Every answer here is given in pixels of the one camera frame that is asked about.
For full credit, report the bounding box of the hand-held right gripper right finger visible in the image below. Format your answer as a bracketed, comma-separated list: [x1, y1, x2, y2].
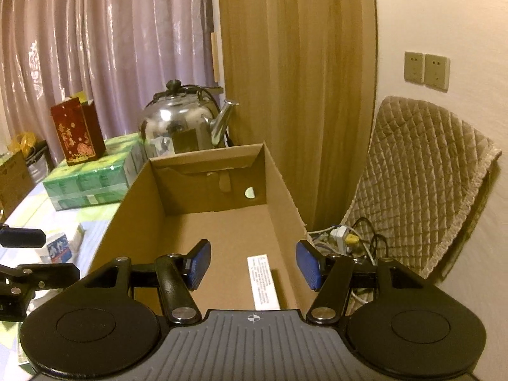
[296, 240, 427, 324]

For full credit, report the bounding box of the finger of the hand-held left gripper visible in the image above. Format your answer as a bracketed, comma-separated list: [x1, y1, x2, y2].
[0, 224, 45, 248]
[0, 263, 82, 323]

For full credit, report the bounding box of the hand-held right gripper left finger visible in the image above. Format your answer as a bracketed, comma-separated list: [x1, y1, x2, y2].
[77, 239, 212, 324]

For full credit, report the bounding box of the brown cardboard box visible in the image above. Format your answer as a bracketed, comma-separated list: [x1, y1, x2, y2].
[89, 142, 308, 315]

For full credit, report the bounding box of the white box blue print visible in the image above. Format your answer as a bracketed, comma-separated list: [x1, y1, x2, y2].
[39, 224, 87, 265]

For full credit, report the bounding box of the white power strip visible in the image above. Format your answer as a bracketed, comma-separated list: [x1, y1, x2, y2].
[311, 224, 360, 255]

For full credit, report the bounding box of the white printed paper strip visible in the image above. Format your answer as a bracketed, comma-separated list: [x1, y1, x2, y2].
[246, 256, 283, 311]

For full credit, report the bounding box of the brown cardboard carton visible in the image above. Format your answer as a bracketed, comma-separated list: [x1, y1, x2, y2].
[0, 151, 35, 212]

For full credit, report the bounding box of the checked tablecloth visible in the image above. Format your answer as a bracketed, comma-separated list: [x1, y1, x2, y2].
[0, 184, 130, 366]

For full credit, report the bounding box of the silver plastic bag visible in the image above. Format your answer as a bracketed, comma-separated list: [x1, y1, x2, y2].
[26, 147, 55, 185]

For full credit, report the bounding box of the green tissue multipack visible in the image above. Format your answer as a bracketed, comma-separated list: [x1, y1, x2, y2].
[43, 133, 149, 211]

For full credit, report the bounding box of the gold ribbon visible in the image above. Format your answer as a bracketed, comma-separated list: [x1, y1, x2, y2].
[7, 132, 37, 154]

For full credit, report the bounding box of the red gift bag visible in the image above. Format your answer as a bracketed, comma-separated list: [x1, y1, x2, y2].
[51, 96, 107, 166]

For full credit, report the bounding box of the beige quilted cover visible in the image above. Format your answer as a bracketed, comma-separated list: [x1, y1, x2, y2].
[340, 95, 503, 281]

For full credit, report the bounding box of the stainless steel kettle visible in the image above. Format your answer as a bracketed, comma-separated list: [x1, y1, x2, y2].
[138, 80, 240, 160]

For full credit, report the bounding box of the wooden wardrobe panel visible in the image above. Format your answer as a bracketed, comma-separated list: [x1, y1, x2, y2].
[217, 0, 378, 231]

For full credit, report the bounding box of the mauve curtain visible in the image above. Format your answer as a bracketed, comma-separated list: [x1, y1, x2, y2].
[0, 0, 223, 157]

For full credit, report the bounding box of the black cable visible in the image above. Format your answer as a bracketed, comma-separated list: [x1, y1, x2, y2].
[344, 216, 391, 264]

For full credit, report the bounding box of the beige wall socket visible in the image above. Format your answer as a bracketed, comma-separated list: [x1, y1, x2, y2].
[404, 51, 425, 85]
[424, 53, 451, 91]

